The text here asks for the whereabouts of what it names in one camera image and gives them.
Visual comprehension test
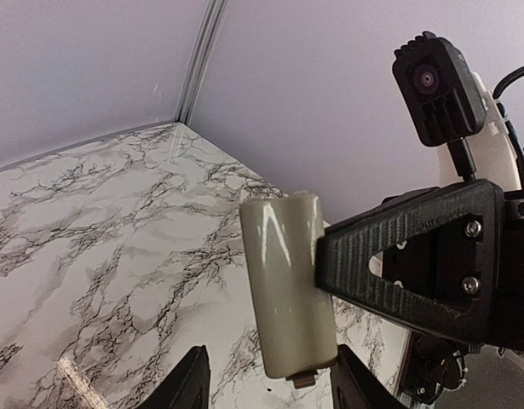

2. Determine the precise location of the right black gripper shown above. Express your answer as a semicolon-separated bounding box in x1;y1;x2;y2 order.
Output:
315;180;524;352

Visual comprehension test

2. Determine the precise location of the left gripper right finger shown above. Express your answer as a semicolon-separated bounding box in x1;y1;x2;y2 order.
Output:
331;344;400;409

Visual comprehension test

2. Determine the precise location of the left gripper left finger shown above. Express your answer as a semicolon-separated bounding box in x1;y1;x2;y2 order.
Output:
144;345;210;409

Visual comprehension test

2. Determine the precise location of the grey battery cover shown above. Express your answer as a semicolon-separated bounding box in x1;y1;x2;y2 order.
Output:
239;192;337;389

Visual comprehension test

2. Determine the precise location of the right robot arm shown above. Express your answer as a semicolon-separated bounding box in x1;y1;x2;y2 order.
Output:
315;179;524;405

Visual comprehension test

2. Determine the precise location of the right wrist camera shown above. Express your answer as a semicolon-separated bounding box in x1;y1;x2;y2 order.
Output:
391;30;522;188

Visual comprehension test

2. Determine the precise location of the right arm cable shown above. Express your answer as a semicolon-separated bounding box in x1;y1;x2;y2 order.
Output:
491;63;524;188

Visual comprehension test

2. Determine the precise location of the right aluminium frame post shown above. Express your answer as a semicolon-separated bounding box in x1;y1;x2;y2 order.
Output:
175;0;228;125

